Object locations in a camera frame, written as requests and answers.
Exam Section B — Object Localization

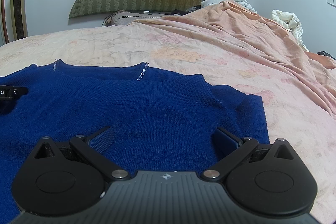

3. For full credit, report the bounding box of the blue knit sweater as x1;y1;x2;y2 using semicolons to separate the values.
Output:
1;60;269;223

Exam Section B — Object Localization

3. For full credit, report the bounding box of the dark patterned clothes pile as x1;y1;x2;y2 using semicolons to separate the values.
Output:
317;51;336;60

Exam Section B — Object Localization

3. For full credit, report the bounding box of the gold tower air conditioner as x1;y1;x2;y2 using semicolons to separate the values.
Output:
10;0;28;40

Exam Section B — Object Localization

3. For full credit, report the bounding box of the pink floral bed sheet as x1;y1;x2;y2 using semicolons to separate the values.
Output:
1;1;335;223

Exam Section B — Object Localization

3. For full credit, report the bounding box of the cream crumpled cloth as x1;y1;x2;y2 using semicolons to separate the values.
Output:
271;10;309;52

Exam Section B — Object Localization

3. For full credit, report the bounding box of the brown patterned pillow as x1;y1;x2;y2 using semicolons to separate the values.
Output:
102;10;165;27

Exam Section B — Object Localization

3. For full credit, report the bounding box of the white wall switch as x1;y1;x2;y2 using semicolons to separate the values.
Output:
327;0;336;7

